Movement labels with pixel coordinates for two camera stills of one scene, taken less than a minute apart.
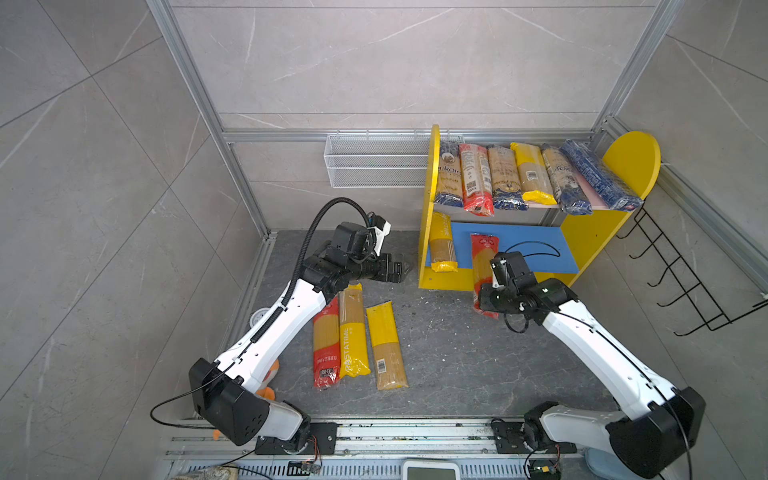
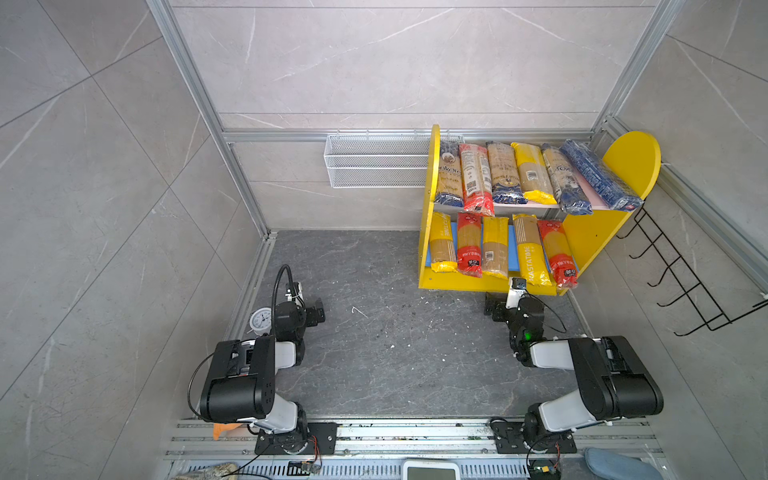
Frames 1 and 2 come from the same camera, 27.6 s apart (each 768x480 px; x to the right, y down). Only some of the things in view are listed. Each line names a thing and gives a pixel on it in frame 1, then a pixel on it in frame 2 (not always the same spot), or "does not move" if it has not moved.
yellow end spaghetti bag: [532, 174] does not move
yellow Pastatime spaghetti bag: [442, 246] does not move
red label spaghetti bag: [477, 189] does not move
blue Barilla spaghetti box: [611, 190] does not move
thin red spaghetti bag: [483, 248] to [469, 244]
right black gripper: [485, 292] to [501, 307]
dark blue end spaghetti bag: [506, 179] does not move
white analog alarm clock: [257, 314] does not move
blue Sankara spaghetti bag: [449, 188] does not move
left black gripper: [384, 272] to [311, 318]
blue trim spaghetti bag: [572, 194] does not move
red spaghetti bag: [327, 345] to [562, 263]
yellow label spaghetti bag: [353, 332] to [531, 251]
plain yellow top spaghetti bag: [384, 339] to [495, 252]
